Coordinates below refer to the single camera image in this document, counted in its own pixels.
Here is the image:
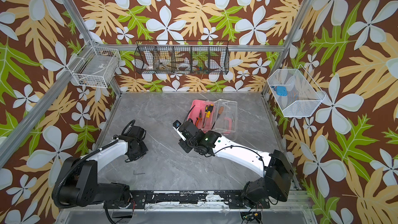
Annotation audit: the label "yellow black nut driver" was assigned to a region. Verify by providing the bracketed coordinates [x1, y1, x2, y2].
[205, 104, 214, 118]

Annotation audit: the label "pink plastic tool box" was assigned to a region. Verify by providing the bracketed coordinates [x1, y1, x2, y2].
[188, 99, 238, 141]

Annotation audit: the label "orange handled pliers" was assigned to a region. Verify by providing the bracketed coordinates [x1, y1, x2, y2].
[195, 110, 203, 129]

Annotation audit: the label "orange handled screwdriver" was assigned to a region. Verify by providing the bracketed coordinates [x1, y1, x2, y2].
[216, 106, 224, 120]

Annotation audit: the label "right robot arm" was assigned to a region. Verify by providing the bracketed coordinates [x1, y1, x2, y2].
[173, 120, 294, 208]

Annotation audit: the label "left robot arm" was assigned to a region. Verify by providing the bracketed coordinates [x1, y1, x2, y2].
[51, 122, 148, 208]

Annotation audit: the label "blue object in basket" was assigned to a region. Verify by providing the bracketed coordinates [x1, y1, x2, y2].
[275, 86, 288, 96]

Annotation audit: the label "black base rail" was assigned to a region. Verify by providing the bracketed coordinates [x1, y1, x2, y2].
[103, 189, 271, 209]

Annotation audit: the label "aluminium frame post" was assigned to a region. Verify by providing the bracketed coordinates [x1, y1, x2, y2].
[62, 0, 121, 96]

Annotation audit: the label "black wire basket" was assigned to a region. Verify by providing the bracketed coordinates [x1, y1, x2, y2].
[133, 40, 230, 75]

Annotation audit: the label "white wire basket left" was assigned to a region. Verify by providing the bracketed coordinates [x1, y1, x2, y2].
[70, 45, 121, 88]

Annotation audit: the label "white wire basket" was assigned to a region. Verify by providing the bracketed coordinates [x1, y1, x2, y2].
[267, 68, 326, 118]
[70, 45, 121, 88]

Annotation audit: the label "white wire basket right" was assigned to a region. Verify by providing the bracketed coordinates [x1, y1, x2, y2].
[267, 68, 326, 118]

